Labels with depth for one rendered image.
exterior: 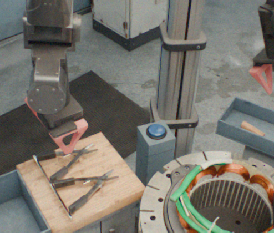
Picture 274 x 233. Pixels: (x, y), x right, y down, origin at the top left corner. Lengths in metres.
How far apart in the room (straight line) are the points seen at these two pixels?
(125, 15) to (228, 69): 0.80
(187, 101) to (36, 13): 0.66
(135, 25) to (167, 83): 1.96
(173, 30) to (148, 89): 1.78
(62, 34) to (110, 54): 2.49
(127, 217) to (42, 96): 0.38
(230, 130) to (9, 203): 0.52
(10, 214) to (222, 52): 2.54
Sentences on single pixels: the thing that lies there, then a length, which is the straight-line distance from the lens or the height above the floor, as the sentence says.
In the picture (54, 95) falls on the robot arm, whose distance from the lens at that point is 0.65.
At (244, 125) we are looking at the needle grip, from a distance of 1.08.
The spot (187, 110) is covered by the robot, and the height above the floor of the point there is 0.95.
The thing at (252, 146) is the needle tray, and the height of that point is 1.03.
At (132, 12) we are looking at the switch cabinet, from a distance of 3.02.
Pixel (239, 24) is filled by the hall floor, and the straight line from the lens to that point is 3.66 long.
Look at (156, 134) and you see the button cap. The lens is 1.01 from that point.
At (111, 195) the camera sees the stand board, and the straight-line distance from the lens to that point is 0.86.
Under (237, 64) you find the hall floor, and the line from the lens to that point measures 3.18.
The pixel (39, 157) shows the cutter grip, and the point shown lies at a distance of 0.90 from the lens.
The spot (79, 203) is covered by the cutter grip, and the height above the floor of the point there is 1.09.
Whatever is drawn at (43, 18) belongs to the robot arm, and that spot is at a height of 1.44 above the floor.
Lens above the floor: 1.74
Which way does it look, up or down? 42 degrees down
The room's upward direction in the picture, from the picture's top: 2 degrees clockwise
